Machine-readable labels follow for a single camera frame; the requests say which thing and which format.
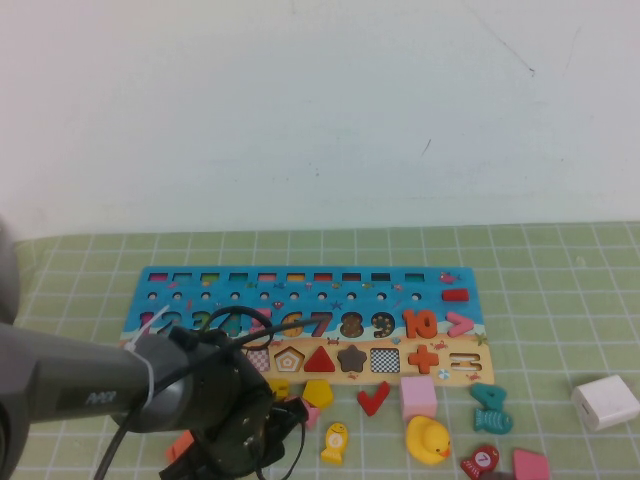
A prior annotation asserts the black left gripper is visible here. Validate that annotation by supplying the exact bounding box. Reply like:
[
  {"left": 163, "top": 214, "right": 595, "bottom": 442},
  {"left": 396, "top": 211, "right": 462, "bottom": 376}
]
[{"left": 158, "top": 384, "right": 289, "bottom": 480}]

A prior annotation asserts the yellow pentagon piece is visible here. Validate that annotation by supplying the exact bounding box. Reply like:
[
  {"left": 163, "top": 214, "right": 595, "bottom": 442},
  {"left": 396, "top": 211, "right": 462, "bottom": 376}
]
[{"left": 301, "top": 378, "right": 335, "bottom": 410}]

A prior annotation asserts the red triangle piece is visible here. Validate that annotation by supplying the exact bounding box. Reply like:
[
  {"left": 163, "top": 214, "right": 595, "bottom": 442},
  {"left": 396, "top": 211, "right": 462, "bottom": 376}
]
[{"left": 303, "top": 346, "right": 337, "bottom": 374}]

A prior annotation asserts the pink number five piece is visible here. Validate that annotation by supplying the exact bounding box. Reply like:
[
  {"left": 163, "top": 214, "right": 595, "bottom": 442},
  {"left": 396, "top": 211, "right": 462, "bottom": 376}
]
[{"left": 249, "top": 308, "right": 275, "bottom": 337}]

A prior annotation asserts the red check mark piece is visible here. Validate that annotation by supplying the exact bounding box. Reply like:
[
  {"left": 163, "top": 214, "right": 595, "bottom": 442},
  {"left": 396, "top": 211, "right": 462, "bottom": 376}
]
[{"left": 356, "top": 380, "right": 391, "bottom": 417}]

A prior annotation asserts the brown star piece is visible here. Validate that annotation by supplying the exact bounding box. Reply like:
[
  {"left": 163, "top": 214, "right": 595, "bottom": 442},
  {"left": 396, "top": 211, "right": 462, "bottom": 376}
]
[{"left": 336, "top": 344, "right": 370, "bottom": 374}]

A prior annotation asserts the colourful wooden puzzle board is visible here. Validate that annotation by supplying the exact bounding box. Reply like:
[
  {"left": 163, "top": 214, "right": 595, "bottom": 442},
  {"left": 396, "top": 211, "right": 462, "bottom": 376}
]
[{"left": 114, "top": 266, "right": 496, "bottom": 386}]

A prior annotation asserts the orange plus sign piece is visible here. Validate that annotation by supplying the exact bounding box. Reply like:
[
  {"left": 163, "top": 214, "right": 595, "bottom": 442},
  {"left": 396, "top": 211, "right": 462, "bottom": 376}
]
[{"left": 407, "top": 344, "right": 440, "bottom": 375}]

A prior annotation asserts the orange number ten piece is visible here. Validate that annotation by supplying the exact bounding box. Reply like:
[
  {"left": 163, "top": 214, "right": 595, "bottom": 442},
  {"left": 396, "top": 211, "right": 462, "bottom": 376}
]
[{"left": 402, "top": 309, "right": 439, "bottom": 340}]

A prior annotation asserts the teal number four piece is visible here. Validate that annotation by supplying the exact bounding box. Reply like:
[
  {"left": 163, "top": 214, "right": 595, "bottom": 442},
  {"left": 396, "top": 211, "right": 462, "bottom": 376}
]
[{"left": 468, "top": 382, "right": 508, "bottom": 412}]

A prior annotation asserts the pink greater-than sign piece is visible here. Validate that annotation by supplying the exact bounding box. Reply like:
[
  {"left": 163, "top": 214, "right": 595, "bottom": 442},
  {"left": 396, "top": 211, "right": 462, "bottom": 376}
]
[{"left": 446, "top": 312, "right": 474, "bottom": 338}]

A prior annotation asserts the orange wooden block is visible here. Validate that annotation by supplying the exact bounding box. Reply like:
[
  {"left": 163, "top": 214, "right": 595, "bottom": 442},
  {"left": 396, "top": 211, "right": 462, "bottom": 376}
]
[{"left": 165, "top": 430, "right": 195, "bottom": 465}]

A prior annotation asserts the pink wooden fish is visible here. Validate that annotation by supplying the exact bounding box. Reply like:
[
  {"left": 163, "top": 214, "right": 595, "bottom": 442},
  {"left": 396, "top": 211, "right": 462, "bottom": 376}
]
[{"left": 298, "top": 397, "right": 321, "bottom": 429}]

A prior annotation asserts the yellow wooden fish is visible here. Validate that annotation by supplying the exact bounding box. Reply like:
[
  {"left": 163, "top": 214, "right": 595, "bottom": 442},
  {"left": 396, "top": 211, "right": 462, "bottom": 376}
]
[{"left": 320, "top": 422, "right": 349, "bottom": 465}]

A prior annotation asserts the white zip tie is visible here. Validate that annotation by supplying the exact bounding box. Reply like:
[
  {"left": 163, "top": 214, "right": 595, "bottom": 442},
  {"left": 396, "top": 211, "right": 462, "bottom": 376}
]
[{"left": 137, "top": 304, "right": 171, "bottom": 407}]

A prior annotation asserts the yellow rubber duck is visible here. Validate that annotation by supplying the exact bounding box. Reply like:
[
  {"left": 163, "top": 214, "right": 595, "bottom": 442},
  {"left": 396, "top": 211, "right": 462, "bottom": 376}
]
[{"left": 404, "top": 415, "right": 452, "bottom": 466}]

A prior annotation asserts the light pink square block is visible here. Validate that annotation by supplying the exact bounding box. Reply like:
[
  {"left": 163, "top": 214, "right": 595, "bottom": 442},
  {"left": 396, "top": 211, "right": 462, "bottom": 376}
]
[{"left": 399, "top": 375, "right": 438, "bottom": 422}]

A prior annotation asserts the red wooden fish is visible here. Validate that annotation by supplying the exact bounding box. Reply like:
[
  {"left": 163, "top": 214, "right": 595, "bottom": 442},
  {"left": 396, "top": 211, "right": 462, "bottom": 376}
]
[{"left": 459, "top": 444, "right": 501, "bottom": 479}]

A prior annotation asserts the pink rhombus block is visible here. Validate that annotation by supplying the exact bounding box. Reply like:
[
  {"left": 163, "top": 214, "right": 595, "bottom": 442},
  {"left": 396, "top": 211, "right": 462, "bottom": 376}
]
[{"left": 511, "top": 447, "right": 552, "bottom": 480}]

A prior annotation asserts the green checkered tablecloth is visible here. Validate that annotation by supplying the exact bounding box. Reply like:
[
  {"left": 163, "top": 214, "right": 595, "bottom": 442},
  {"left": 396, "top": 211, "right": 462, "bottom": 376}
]
[{"left": 0, "top": 222, "right": 640, "bottom": 480}]

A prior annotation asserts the white plastic box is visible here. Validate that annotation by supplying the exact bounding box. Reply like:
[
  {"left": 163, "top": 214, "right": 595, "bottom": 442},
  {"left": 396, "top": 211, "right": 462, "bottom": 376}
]
[{"left": 570, "top": 374, "right": 640, "bottom": 434}]

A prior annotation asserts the black camera cable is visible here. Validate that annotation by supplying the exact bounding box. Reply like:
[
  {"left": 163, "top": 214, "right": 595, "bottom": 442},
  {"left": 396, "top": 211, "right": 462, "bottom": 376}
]
[{"left": 92, "top": 305, "right": 334, "bottom": 480}]

